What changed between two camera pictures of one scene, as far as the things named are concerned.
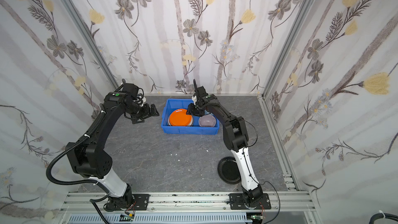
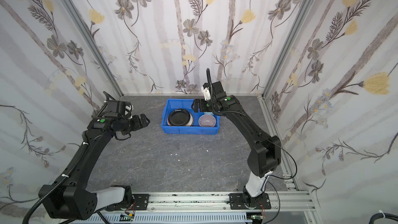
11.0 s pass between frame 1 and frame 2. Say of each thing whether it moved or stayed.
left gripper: moved
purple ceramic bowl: stayed
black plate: moved
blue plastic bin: stayed
